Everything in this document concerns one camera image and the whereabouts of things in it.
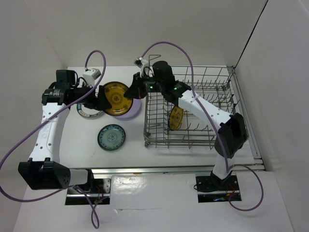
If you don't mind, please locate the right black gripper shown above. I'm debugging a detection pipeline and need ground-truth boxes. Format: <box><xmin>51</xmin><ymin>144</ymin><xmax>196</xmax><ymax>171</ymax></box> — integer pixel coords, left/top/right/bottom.
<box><xmin>123</xmin><ymin>72</ymin><xmax>164</xmax><ymax>100</ymax></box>

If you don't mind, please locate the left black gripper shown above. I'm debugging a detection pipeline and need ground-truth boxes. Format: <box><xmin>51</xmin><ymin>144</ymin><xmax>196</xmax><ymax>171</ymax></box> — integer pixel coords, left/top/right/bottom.
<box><xmin>71</xmin><ymin>81</ymin><xmax>112</xmax><ymax>111</ymax></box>

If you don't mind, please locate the yellow patterned plate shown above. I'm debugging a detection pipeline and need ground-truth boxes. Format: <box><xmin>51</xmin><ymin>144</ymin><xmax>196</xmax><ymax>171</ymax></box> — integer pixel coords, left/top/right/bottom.
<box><xmin>168</xmin><ymin>106</ymin><xmax>184</xmax><ymax>131</ymax></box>
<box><xmin>103</xmin><ymin>81</ymin><xmax>133</xmax><ymax>116</ymax></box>

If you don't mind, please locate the white plate floral rim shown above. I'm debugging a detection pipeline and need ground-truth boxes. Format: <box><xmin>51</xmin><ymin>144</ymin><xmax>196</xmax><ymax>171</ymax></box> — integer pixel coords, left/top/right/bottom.
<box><xmin>76</xmin><ymin>103</ymin><xmax>104</xmax><ymax>119</ymax></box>

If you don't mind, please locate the blue patterned plate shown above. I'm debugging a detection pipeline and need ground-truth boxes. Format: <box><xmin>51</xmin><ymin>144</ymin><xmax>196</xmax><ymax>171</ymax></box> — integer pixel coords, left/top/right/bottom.
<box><xmin>97</xmin><ymin>124</ymin><xmax>126</xmax><ymax>151</ymax></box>

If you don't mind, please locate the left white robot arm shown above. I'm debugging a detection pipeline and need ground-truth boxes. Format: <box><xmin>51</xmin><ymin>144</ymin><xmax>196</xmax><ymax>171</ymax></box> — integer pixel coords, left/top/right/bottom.
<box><xmin>18</xmin><ymin>69</ymin><xmax>111</xmax><ymax>190</ymax></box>

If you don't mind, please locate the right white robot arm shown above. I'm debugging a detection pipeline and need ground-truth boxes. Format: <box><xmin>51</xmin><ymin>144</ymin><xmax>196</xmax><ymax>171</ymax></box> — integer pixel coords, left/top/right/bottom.
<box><xmin>124</xmin><ymin>58</ymin><xmax>248</xmax><ymax>189</ymax></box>

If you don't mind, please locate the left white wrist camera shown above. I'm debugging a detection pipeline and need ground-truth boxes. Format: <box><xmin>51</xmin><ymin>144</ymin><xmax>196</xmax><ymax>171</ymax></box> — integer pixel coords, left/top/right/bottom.
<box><xmin>82</xmin><ymin>69</ymin><xmax>101</xmax><ymax>87</ymax></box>

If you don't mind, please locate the grey wire dish rack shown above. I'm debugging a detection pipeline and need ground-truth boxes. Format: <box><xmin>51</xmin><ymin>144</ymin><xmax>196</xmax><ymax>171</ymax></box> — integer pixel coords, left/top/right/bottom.
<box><xmin>143</xmin><ymin>65</ymin><xmax>242</xmax><ymax>149</ymax></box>

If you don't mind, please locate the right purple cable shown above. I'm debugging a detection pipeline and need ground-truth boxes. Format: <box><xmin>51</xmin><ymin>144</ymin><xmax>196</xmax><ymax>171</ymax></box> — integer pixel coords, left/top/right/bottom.
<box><xmin>142</xmin><ymin>42</ymin><xmax>264</xmax><ymax>212</ymax></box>

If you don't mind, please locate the purple cable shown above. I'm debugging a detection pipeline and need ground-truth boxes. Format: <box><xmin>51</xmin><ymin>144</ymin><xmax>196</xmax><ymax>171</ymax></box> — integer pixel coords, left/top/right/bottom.
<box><xmin>142</xmin><ymin>42</ymin><xmax>264</xmax><ymax>212</ymax></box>
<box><xmin>0</xmin><ymin>50</ymin><xmax>108</xmax><ymax>229</ymax></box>

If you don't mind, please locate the silver aluminium rail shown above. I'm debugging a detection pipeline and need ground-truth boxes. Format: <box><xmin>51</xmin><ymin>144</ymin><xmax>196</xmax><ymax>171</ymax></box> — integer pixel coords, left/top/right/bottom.
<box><xmin>91</xmin><ymin>166</ymin><xmax>213</xmax><ymax>177</ymax></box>

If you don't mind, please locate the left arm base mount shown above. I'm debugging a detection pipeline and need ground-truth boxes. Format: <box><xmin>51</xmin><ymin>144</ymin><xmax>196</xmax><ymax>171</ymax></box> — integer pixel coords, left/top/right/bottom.
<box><xmin>65</xmin><ymin>177</ymin><xmax>112</xmax><ymax>205</ymax></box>

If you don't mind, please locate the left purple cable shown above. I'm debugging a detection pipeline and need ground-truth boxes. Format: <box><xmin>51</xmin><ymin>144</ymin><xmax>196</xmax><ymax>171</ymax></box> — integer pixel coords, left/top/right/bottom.
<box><xmin>0</xmin><ymin>50</ymin><xmax>108</xmax><ymax>229</ymax></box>

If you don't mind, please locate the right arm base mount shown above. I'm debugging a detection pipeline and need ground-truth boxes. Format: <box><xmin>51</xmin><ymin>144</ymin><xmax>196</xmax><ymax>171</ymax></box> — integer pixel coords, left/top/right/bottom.
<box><xmin>193</xmin><ymin>175</ymin><xmax>242</xmax><ymax>203</ymax></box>

